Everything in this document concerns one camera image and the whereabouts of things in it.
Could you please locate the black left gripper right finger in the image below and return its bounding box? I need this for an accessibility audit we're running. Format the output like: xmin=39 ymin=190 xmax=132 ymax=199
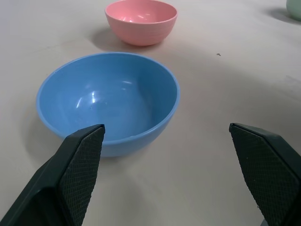
xmin=229 ymin=122 xmax=301 ymax=226

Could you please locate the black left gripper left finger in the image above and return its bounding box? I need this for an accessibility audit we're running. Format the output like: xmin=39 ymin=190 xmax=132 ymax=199
xmin=0 ymin=124 xmax=105 ymax=226

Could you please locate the blue plastic bowl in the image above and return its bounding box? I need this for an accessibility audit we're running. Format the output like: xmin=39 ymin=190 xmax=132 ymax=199
xmin=36 ymin=52 xmax=181 ymax=158

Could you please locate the green plastic bowl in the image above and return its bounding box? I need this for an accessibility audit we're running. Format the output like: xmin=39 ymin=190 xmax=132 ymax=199
xmin=285 ymin=0 xmax=301 ymax=20

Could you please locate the pink plastic bowl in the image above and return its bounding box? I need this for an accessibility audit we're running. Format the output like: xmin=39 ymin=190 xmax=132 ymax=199
xmin=104 ymin=0 xmax=178 ymax=46

